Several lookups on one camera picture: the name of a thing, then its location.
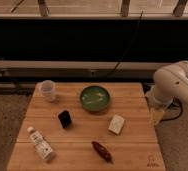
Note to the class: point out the black small block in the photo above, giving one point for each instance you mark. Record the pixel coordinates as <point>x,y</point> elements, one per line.
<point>65,119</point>

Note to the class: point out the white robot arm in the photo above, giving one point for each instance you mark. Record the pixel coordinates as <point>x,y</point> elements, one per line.
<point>170,82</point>

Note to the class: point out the white plastic cup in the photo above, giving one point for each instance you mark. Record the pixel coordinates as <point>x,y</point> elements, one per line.
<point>48,89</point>

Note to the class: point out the dark red chili pepper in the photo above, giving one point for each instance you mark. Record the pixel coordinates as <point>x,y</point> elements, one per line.
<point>102,151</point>

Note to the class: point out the white tube bottle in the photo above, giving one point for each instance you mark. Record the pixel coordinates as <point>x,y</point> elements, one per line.
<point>42,147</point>

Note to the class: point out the green ceramic bowl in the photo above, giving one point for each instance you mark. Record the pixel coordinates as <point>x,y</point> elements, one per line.
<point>94,98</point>

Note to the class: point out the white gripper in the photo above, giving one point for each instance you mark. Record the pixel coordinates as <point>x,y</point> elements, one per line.
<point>157,99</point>

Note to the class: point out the white rectangular sponge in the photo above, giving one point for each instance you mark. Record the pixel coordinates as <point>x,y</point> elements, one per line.
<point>116,124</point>

